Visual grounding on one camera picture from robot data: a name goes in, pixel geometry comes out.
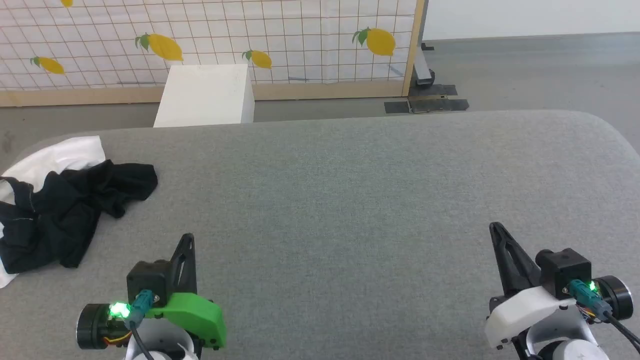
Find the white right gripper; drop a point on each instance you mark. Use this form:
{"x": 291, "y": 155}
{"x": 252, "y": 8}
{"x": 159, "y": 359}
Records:
{"x": 520, "y": 312}

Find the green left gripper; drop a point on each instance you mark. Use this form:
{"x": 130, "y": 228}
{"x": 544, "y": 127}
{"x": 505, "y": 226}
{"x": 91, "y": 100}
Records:
{"x": 195, "y": 317}

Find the black and white raglan shirt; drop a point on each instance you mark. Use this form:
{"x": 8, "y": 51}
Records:
{"x": 65, "y": 210}

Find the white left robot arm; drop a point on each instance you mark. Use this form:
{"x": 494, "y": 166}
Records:
{"x": 165, "y": 345}

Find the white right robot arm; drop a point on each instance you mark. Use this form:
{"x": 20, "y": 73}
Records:
{"x": 565, "y": 345}

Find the grey upholstered sofa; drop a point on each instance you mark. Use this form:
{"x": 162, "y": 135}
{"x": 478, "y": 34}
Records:
{"x": 350, "y": 200}

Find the white rectangular box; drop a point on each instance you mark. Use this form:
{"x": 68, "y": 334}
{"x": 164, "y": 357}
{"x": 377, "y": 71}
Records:
{"x": 205, "y": 95}

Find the black floor tape patches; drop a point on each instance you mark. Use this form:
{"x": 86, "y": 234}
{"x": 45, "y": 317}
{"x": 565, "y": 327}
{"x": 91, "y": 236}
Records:
{"x": 435, "y": 104}

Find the grey metal partition stand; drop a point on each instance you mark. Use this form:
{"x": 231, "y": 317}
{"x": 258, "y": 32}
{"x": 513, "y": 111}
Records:
{"x": 422, "y": 65}

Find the wood framed printed partition screen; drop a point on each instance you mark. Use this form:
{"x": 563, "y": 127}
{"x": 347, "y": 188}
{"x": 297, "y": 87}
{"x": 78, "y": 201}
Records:
{"x": 225, "y": 30}

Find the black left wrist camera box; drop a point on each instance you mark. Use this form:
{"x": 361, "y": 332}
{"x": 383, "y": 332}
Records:
{"x": 147, "y": 280}

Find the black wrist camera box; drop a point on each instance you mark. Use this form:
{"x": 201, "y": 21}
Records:
{"x": 562, "y": 270}
{"x": 147, "y": 280}

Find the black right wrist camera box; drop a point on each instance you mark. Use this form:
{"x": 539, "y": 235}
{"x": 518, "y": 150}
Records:
{"x": 562, "y": 270}

